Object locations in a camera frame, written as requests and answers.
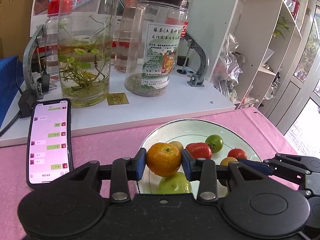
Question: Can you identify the red fruit front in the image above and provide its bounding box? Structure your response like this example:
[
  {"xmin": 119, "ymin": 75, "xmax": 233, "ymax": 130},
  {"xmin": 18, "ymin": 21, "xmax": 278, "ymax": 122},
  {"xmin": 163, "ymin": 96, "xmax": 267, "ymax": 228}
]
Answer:
[{"xmin": 227, "ymin": 148, "xmax": 247, "ymax": 160}]

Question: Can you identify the red fruit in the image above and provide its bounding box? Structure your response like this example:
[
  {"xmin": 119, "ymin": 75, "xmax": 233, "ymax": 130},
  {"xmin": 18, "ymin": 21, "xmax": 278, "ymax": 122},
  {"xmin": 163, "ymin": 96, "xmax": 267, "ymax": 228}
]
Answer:
[
  {"xmin": 185, "ymin": 142, "xmax": 212, "ymax": 159},
  {"xmin": 227, "ymin": 148, "xmax": 247, "ymax": 160}
]

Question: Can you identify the small green round fruit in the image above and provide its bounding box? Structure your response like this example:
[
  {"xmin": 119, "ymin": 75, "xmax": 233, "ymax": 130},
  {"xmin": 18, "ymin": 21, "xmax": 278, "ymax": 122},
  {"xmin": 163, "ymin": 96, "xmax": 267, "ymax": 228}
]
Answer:
[{"xmin": 205, "ymin": 134, "xmax": 224, "ymax": 153}]

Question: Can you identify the red fruit back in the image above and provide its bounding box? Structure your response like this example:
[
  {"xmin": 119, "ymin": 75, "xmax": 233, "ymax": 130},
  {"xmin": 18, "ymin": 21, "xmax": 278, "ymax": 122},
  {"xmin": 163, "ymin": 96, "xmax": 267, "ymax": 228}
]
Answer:
[{"xmin": 185, "ymin": 142, "xmax": 212, "ymax": 159}]

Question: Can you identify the green jujube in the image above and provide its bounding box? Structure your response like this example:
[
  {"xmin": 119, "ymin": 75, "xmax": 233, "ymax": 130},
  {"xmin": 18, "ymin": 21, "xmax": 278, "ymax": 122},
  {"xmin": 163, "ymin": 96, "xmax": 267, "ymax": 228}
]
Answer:
[{"xmin": 156, "ymin": 172, "xmax": 192, "ymax": 194}]

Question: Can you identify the small brown longan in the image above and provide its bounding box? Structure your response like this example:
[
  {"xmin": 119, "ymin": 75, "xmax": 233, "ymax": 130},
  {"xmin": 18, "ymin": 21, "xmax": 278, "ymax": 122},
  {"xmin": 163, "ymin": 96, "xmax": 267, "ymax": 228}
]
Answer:
[{"xmin": 169, "ymin": 141, "xmax": 184, "ymax": 152}]

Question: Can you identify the orange tangerine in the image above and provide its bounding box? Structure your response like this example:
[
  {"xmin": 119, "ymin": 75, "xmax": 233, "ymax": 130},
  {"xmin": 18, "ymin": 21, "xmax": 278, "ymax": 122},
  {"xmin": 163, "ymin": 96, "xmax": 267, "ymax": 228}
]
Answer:
[{"xmin": 146, "ymin": 142, "xmax": 182, "ymax": 177}]

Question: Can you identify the black smartphone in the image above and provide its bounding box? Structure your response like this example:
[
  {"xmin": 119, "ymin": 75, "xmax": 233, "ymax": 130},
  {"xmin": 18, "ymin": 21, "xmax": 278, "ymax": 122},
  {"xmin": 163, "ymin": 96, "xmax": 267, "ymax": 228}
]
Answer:
[{"xmin": 26, "ymin": 99, "xmax": 74, "ymax": 189}]

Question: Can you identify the white blue-rimmed plate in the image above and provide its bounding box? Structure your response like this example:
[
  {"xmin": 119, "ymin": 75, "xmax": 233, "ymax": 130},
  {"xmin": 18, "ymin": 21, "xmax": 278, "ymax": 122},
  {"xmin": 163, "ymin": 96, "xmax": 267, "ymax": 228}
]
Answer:
[{"xmin": 136, "ymin": 119, "xmax": 261, "ymax": 194}]

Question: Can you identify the crumpled clear plastic bag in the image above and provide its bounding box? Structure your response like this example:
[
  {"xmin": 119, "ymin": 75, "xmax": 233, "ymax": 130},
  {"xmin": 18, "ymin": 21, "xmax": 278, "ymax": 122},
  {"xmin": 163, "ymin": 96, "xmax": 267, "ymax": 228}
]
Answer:
[{"xmin": 212, "ymin": 34, "xmax": 243, "ymax": 103}]

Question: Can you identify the white board platform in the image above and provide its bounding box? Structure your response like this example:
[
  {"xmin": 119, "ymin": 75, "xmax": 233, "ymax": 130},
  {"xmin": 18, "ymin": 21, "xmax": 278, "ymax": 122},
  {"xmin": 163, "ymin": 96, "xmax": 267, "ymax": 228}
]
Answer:
[{"xmin": 0, "ymin": 64, "xmax": 237, "ymax": 148}]

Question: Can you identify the blue electric device box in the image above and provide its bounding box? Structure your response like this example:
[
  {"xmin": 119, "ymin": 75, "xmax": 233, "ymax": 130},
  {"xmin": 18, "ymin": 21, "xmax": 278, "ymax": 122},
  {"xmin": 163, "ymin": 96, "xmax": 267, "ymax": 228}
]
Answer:
[{"xmin": 0, "ymin": 56, "xmax": 24, "ymax": 124}]

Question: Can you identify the white shelf unit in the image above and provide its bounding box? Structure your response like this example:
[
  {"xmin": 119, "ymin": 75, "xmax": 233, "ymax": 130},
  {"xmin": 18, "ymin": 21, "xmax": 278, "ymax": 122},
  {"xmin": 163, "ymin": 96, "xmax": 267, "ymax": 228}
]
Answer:
[{"xmin": 187, "ymin": 0, "xmax": 296, "ymax": 115}]

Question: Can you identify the red-capped clear bottle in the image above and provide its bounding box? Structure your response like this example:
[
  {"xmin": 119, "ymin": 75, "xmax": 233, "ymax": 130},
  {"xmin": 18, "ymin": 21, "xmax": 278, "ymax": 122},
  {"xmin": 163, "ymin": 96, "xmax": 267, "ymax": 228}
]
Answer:
[{"xmin": 44, "ymin": 0, "xmax": 61, "ymax": 82}]

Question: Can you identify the clear bottle behind jar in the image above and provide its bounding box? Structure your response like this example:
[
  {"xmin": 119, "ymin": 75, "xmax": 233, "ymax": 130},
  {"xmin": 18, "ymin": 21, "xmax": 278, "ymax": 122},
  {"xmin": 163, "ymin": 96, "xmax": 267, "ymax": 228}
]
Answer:
[{"xmin": 114, "ymin": 0, "xmax": 138, "ymax": 73}]

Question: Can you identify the clear jar with label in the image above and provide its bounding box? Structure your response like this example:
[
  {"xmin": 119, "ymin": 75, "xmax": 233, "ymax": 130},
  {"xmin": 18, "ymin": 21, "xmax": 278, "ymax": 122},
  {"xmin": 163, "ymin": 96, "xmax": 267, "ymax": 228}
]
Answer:
[{"xmin": 125, "ymin": 0, "xmax": 184, "ymax": 97}]

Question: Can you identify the glass vase with plants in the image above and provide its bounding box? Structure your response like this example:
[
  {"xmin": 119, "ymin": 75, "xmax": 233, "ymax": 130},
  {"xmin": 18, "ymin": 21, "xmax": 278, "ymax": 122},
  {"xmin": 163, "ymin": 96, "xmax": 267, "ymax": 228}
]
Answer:
[{"xmin": 57, "ymin": 0, "xmax": 119, "ymax": 107}]

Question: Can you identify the cola bottle red cap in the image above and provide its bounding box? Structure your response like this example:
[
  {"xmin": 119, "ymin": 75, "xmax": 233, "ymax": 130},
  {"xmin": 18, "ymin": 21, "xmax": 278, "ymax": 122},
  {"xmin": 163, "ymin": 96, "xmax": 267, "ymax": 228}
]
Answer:
[{"xmin": 176, "ymin": 0, "xmax": 190, "ymax": 67}]

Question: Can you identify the brown cardboard box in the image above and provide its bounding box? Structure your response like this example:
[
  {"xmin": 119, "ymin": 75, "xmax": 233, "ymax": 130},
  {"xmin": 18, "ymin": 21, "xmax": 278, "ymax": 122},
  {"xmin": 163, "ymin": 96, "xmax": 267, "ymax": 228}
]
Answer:
[{"xmin": 1, "ymin": 0, "xmax": 33, "ymax": 58}]

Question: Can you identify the grey metal clamp bracket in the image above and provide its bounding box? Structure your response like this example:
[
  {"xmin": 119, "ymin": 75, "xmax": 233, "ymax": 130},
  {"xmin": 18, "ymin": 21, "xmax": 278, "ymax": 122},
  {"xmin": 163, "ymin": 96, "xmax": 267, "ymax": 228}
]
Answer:
[{"xmin": 183, "ymin": 31, "xmax": 210, "ymax": 87}]

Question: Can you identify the grey metal bracket left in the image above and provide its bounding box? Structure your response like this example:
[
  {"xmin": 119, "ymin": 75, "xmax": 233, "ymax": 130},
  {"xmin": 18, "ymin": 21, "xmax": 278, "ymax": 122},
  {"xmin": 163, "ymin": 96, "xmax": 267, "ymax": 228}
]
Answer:
[{"xmin": 17, "ymin": 24, "xmax": 51, "ymax": 119}]

